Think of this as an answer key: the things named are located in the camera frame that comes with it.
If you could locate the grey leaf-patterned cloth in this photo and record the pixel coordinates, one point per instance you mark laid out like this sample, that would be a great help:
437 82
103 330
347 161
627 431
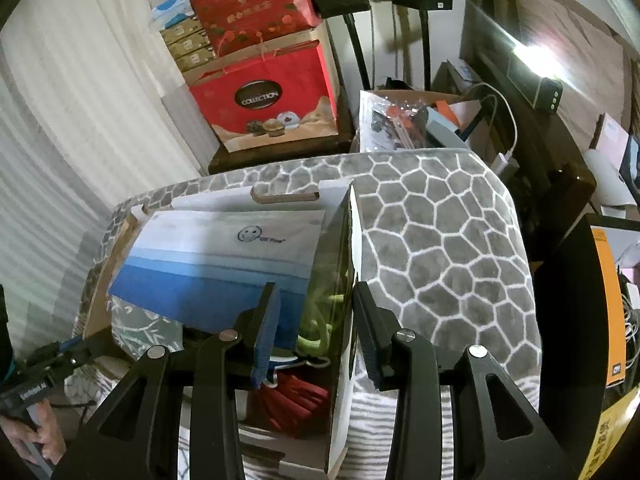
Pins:
145 325

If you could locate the white charger adapter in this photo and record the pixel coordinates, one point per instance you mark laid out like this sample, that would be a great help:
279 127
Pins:
506 164

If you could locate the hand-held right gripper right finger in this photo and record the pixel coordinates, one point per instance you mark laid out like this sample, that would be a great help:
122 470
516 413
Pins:
362 330

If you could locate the brown cardboard box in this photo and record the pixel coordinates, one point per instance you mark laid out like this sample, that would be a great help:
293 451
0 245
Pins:
465 110

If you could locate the white curtain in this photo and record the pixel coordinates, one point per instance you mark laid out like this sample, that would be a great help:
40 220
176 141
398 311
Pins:
75 110

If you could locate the black soundbar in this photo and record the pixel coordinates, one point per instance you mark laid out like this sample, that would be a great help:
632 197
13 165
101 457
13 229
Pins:
545 92

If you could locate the tan cardboard box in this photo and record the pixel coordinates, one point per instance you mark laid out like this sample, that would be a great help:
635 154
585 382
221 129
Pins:
189 46
182 30
196 61

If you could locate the blue white packet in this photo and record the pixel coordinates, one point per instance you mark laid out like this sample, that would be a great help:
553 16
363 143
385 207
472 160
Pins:
200 270

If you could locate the grey honeycomb blanket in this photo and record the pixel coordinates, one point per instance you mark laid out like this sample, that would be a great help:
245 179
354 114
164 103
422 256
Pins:
440 240

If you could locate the dark wooden table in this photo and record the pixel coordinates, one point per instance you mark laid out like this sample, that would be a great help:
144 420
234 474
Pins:
545 175

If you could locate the pink box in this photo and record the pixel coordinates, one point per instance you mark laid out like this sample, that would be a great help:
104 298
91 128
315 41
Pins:
612 140

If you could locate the clear plastic bag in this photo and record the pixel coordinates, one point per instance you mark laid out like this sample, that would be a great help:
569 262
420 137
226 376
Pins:
385 125

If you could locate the dark wooden stand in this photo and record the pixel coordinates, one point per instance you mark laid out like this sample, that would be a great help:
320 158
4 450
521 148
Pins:
280 157

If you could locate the person's left hand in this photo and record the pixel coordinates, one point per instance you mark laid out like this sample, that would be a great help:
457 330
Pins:
45 440

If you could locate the black orange box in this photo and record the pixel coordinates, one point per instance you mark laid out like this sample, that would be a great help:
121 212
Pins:
565 310

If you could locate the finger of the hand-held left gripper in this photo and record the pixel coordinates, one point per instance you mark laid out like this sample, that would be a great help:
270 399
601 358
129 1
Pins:
75 355

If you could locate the red floral gift box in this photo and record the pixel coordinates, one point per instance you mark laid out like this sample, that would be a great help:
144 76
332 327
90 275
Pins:
250 15

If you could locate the brown wooden board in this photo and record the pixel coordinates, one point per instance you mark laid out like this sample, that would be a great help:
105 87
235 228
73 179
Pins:
565 20

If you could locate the blue white tissue pack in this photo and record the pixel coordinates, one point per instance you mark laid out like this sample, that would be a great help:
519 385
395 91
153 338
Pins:
170 7

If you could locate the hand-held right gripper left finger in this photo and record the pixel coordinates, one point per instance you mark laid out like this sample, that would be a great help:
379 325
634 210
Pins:
265 340

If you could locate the black speaker stand pole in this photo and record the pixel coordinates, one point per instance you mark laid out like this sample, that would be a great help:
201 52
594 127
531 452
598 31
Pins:
357 50
425 45

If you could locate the large red gift box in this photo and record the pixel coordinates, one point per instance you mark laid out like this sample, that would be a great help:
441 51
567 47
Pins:
220 100

